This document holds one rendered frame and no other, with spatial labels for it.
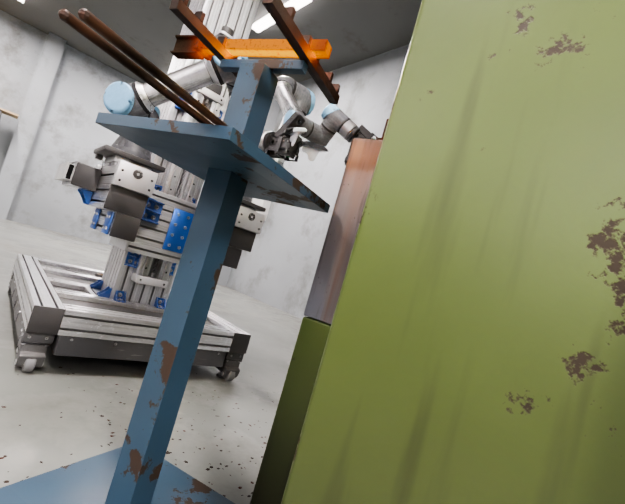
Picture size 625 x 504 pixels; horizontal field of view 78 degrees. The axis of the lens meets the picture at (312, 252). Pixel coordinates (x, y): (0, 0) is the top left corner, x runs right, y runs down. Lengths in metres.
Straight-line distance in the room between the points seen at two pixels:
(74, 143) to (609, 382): 9.75
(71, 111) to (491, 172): 9.65
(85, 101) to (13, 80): 1.22
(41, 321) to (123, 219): 0.42
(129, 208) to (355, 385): 1.19
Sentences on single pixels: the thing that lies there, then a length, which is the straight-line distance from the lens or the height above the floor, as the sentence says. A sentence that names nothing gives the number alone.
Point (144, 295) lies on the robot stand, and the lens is 1.95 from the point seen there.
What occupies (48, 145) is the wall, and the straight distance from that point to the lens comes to 9.83.
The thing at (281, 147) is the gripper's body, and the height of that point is 0.95.
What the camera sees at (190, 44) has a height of 1.00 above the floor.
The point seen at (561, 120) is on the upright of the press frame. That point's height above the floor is 0.84.
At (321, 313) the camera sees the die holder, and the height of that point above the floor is 0.49.
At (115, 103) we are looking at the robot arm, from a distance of 1.61.
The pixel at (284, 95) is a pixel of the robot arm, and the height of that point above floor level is 1.29.
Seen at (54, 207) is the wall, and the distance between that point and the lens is 9.80.
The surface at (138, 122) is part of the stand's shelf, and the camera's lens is 0.73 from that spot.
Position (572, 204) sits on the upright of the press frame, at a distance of 0.56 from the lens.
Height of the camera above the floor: 0.56
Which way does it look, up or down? 4 degrees up
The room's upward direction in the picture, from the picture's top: 16 degrees clockwise
